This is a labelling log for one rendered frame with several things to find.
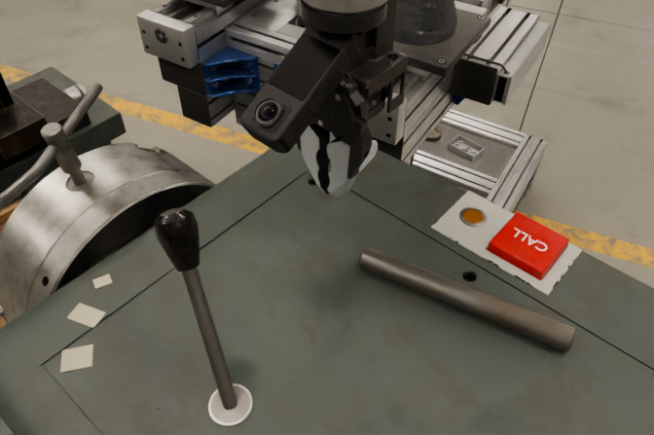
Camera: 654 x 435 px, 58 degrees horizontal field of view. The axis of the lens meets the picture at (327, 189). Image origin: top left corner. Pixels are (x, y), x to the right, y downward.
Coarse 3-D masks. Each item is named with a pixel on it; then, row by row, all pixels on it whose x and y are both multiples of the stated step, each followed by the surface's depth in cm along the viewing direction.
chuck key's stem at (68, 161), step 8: (48, 128) 64; (56, 128) 64; (48, 136) 64; (56, 136) 64; (64, 136) 65; (48, 144) 65; (56, 144) 65; (64, 144) 66; (64, 152) 66; (72, 152) 67; (56, 160) 67; (64, 160) 67; (72, 160) 67; (64, 168) 68; (72, 168) 68; (80, 168) 70; (72, 176) 69; (80, 176) 70; (80, 184) 70
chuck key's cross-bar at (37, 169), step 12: (96, 84) 72; (84, 96) 70; (96, 96) 71; (84, 108) 69; (72, 120) 68; (48, 156) 64; (36, 168) 63; (24, 180) 61; (12, 192) 59; (0, 204) 58
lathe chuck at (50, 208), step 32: (96, 160) 74; (128, 160) 75; (160, 160) 77; (32, 192) 71; (64, 192) 70; (96, 192) 69; (32, 224) 69; (64, 224) 67; (0, 256) 70; (32, 256) 67; (0, 288) 71
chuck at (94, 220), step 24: (120, 192) 69; (144, 192) 70; (168, 192) 72; (192, 192) 75; (96, 216) 67; (120, 216) 67; (144, 216) 70; (72, 240) 66; (96, 240) 66; (120, 240) 69; (48, 264) 66; (72, 264) 65; (96, 264) 68; (48, 288) 65
